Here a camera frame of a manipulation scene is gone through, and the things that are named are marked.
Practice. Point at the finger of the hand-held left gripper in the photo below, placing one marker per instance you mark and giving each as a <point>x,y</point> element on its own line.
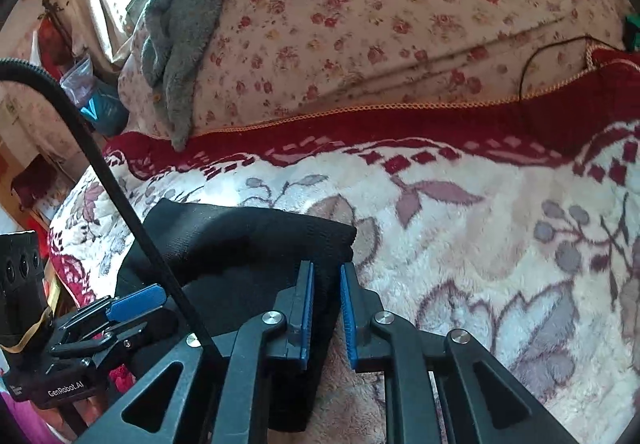
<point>125,341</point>
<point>135,301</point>

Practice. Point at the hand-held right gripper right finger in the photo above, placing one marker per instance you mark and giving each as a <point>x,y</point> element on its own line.
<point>348,319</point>

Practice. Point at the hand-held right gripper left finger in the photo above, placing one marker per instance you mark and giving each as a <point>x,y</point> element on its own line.
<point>306,319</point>

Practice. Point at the black pants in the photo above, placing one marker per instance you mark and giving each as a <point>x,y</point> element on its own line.
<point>240,244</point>

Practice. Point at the floral plush blanket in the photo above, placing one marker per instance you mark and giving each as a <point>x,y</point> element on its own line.
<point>450,224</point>

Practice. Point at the teal bag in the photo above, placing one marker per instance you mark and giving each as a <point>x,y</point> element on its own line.
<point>107,111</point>

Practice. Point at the clear plastic bag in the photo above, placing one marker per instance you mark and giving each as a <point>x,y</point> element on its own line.
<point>77,78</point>

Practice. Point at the grey fleece blanket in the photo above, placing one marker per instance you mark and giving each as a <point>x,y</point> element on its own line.
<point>185,23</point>

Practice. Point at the pale curtain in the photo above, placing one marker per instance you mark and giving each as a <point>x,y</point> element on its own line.
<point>95,8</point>

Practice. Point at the green cloth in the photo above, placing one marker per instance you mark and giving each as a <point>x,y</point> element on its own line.
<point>634,31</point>

